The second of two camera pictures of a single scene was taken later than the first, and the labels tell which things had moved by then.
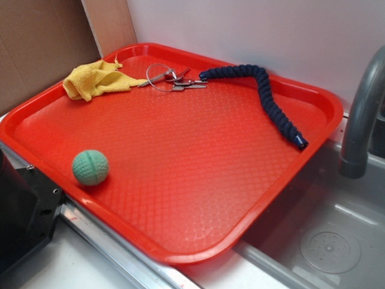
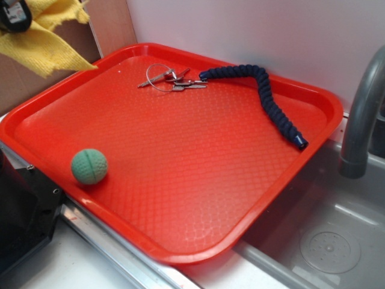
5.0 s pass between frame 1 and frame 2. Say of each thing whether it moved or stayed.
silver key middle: stayed
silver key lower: stayed
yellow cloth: moved
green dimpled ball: stayed
